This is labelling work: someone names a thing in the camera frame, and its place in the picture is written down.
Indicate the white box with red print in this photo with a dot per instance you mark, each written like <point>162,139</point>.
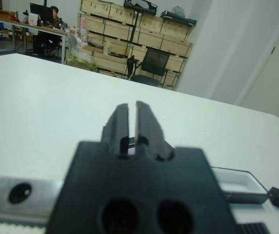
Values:
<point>33,18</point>

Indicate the brown cardboard box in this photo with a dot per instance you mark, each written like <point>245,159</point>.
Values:
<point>4,13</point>

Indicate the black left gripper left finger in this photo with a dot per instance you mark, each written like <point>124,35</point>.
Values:
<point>117,124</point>

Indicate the black desktop computer tower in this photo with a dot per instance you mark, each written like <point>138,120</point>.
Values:
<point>44,42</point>

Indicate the black flat bag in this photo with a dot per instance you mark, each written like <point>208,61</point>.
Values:
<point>178,19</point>

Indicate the black mesh office chair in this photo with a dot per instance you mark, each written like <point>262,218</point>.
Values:
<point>155,59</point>

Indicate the black bag with goggles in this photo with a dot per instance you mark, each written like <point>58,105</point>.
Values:
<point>139,5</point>

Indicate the stacked wooden crates rack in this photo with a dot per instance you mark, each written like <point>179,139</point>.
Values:
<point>120,31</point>

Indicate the yellowish plastic bag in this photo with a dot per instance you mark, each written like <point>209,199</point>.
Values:
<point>78,52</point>

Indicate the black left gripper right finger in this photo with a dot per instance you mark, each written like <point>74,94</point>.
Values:
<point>146,124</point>

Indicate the seated person at desk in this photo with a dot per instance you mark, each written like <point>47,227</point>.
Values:
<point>55,14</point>

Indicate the black upright bin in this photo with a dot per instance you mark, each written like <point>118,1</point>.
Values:
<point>131,67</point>

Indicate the black computer monitor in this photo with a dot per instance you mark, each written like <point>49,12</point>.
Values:
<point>38,11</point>

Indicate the black box base white insert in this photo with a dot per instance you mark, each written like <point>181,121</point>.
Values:
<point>237,180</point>

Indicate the white-framed wooden-top desk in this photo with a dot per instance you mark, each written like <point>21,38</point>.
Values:
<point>7,21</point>

